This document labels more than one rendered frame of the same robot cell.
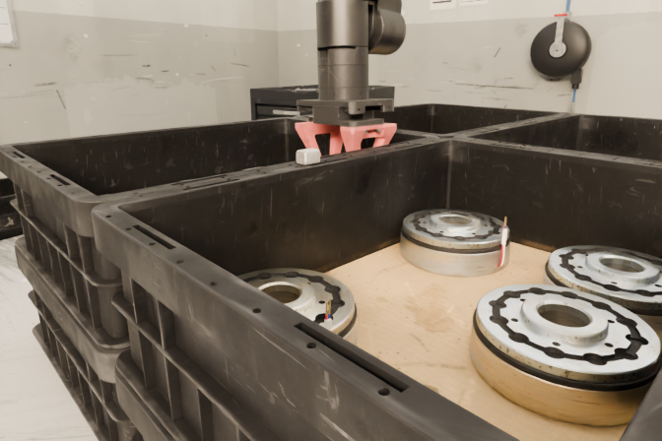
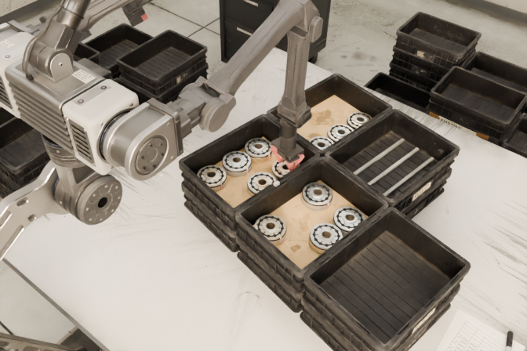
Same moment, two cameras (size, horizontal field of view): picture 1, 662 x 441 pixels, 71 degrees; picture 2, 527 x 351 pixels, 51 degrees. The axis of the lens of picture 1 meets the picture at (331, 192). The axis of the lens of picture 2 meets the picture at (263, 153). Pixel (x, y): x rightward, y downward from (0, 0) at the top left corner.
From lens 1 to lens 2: 1.48 m
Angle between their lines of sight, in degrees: 28
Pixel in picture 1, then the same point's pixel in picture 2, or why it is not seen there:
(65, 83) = not seen: outside the picture
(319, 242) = (278, 201)
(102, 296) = (230, 222)
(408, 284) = (300, 213)
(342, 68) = (287, 143)
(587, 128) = (397, 117)
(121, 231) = (246, 225)
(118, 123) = not seen: outside the picture
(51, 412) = (205, 234)
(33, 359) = (188, 215)
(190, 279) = (263, 240)
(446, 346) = (305, 235)
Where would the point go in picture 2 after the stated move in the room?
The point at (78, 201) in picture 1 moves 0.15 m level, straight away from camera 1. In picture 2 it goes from (230, 210) to (211, 179)
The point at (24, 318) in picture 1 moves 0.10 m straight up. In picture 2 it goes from (174, 197) to (172, 179)
